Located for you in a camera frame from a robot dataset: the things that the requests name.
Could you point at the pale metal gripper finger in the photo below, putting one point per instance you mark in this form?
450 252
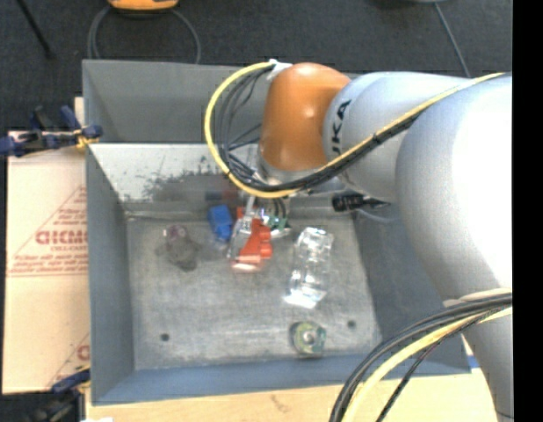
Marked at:
241 237

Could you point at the red plastic toy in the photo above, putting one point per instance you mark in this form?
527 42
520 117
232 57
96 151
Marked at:
256 242

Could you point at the blue plastic toy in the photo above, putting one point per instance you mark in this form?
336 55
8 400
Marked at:
219 221

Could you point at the grey toy animal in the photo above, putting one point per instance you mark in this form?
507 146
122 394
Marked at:
180 249

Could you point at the grey metal bin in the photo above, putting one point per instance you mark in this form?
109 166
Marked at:
219 306

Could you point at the clear plastic bottle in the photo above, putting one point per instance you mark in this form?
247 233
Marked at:
310 266

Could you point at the green and grey round thing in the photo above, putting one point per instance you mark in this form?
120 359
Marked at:
307 337

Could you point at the brown cardboard board, red print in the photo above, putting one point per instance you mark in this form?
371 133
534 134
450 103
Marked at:
43 306

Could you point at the black cylinder on white bracket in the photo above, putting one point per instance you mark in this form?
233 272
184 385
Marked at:
348 202

